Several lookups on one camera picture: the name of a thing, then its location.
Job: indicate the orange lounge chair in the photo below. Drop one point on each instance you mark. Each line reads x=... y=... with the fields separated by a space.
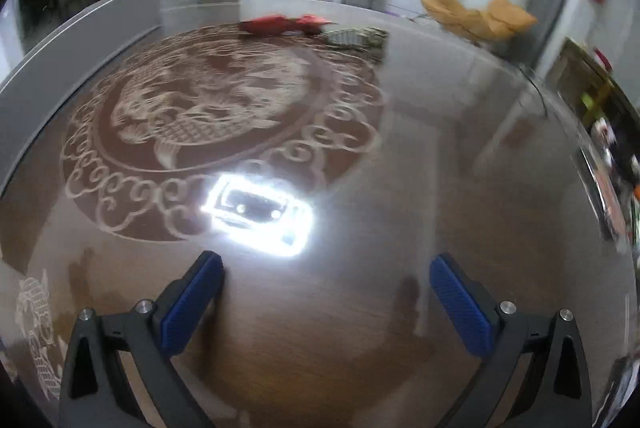
x=465 y=16

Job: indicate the brown wooden desktop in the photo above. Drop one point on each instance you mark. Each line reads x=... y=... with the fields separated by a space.
x=410 y=188

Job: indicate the gold hair claw clip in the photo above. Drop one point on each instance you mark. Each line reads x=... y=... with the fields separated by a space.
x=357 y=37

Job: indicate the clear plastic packet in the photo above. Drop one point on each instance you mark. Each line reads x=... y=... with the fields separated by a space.
x=602 y=193

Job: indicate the wooden chair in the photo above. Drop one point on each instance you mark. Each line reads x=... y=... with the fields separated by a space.
x=580 y=73

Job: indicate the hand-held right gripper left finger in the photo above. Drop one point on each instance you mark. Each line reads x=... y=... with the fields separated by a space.
x=192 y=303

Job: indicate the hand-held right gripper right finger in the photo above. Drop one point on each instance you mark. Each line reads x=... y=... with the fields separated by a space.
x=460 y=303

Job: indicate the basket of toiletries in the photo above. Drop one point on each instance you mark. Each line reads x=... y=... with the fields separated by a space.
x=620 y=158

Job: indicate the red and white bag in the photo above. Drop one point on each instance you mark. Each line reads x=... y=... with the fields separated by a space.
x=603 y=59

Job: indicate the red pouch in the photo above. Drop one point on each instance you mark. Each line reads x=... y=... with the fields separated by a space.
x=280 y=24

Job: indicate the eyeglasses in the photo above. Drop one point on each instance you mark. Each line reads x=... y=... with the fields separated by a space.
x=537 y=91

